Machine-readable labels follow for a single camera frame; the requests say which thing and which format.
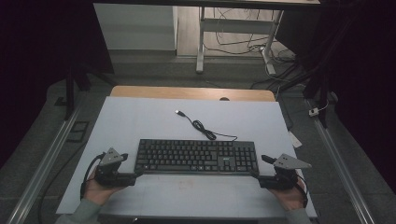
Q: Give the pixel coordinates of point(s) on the white cabinet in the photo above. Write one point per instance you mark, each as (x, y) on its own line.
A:
(134, 28)

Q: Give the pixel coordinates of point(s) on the black computer keyboard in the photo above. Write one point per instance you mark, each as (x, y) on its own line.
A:
(186, 155)

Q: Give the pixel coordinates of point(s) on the person's right hand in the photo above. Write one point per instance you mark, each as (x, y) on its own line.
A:
(289, 199)

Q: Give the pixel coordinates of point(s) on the black metal stand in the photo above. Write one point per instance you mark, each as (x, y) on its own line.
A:
(70, 93)
(323, 102)

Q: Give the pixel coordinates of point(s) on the white-legged desk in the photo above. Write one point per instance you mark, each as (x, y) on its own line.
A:
(236, 26)

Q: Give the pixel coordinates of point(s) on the small white box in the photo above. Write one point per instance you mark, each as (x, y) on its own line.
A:
(313, 112)

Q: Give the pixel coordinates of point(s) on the aluminium rail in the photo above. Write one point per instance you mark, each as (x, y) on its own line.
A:
(46, 165)
(336, 158)

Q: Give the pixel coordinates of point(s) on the white board sheet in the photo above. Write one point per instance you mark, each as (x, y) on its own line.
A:
(140, 118)

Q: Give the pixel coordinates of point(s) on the dark curtain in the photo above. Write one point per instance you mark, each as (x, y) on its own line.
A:
(37, 62)
(367, 77)

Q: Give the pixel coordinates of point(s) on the person's left hand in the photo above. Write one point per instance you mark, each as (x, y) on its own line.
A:
(98, 193)

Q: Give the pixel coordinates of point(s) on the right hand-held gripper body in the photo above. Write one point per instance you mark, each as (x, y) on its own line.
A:
(289, 162)

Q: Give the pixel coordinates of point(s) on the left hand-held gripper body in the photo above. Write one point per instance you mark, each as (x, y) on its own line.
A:
(110, 158)

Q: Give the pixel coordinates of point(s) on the white paper tag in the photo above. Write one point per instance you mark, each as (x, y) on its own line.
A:
(295, 140)

